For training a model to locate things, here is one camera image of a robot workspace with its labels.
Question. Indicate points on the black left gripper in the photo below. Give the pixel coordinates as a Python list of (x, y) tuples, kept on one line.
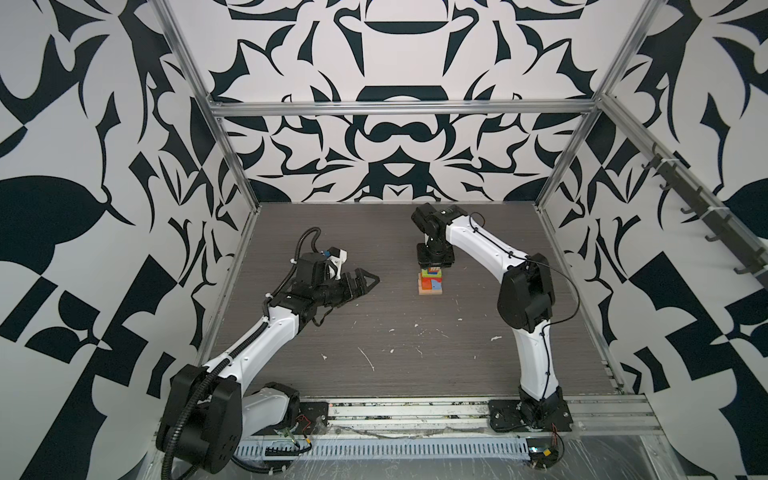
[(358, 288)]

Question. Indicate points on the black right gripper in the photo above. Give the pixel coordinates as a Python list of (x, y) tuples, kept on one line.
[(446, 260)]

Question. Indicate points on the green wood block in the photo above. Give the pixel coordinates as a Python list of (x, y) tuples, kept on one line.
[(425, 280)]

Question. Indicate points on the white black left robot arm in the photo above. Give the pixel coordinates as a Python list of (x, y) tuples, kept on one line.
[(208, 412)]

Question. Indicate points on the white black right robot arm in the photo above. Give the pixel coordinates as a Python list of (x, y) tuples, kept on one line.
[(526, 296)]

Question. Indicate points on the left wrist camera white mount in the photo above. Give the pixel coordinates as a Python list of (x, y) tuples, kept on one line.
[(335, 259)]

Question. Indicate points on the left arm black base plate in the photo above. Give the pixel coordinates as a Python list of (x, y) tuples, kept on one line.
[(305, 418)]

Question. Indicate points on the aluminium horizontal frame bar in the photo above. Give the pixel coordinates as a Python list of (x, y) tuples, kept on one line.
[(400, 107)]

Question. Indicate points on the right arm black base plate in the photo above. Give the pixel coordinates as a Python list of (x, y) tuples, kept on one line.
[(527, 415)]

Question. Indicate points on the white slotted cable duct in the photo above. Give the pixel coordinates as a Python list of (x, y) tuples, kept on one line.
[(388, 449)]

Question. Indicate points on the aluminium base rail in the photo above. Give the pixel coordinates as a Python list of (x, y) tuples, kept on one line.
[(420, 416)]

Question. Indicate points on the aluminium corner frame post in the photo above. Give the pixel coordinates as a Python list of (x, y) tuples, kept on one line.
[(174, 37)]

